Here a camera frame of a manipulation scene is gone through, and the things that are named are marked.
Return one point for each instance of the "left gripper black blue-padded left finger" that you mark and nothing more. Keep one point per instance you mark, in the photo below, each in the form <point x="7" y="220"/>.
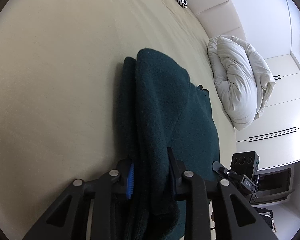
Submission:
<point x="86" y="210"/>

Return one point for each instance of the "beige bed sheet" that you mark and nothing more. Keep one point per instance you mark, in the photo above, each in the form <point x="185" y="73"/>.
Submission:
<point x="60" y="66"/>

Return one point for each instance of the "white folded duvet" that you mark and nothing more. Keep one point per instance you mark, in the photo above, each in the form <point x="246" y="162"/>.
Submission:
<point x="242" y="78"/>

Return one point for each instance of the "cream padded headboard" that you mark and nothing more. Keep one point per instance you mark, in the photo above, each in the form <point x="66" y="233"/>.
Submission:
<point x="218" y="17"/>

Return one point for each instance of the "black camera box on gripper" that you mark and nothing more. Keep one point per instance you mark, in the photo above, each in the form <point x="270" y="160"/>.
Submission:
<point x="245" y="163"/>

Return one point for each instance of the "black bag on floor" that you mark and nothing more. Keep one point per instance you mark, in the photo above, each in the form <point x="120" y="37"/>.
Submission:
<point x="267" y="216"/>

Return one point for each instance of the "white wardrobe with black handles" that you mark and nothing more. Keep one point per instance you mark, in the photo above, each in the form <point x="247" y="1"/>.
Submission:
<point x="275" y="136"/>

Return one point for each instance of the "dark green knit sweater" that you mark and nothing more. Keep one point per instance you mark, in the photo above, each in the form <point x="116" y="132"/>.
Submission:
<point x="159" y="108"/>

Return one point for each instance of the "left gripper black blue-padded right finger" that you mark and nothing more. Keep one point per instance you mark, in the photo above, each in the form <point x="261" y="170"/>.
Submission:
<point x="233" y="215"/>

